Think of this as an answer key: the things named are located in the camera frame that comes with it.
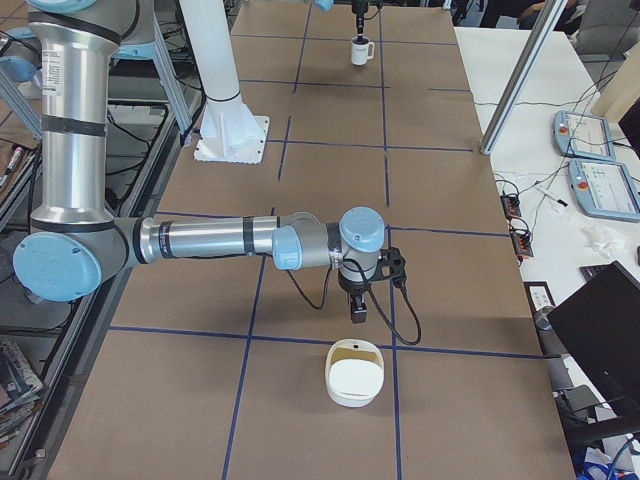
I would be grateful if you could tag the aluminium frame post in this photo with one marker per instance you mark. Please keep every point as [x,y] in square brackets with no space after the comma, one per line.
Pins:
[544,26]

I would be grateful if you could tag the black computer monitor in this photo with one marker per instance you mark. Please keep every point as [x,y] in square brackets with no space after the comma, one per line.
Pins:
[599,327]

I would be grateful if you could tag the black white marker pen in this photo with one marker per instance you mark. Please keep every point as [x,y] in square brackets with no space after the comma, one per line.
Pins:
[548,194]

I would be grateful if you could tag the white mug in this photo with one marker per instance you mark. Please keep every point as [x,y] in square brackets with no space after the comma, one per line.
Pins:
[362,50]

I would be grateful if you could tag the crumpled white tissue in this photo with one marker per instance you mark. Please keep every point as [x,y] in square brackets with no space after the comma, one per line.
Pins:
[608,243]

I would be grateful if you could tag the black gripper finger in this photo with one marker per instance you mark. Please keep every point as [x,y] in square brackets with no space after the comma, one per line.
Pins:
[358,309]
[360,23]

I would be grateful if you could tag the teach pendant tablet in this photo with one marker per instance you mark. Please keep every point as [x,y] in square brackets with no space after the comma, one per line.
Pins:
[604,189]
[583,136]

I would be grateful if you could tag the upper teach pendant tablet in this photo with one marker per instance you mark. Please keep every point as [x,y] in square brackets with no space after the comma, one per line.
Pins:
[583,136]

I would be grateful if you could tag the stack of books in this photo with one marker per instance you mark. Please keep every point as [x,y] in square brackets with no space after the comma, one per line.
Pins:
[21,390]

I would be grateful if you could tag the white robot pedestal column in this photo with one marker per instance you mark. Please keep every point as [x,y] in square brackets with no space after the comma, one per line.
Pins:
[229,132]

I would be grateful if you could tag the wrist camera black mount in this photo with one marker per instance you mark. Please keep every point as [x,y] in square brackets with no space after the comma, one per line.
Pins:
[391,266]

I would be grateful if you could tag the lower teach pendant tablet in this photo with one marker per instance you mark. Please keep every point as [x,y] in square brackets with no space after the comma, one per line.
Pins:
[604,189]

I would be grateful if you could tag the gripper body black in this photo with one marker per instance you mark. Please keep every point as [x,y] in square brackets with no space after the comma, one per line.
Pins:
[351,288]
[359,21]

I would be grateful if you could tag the orange black usb hub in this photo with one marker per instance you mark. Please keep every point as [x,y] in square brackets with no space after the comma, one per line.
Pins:
[511,206]

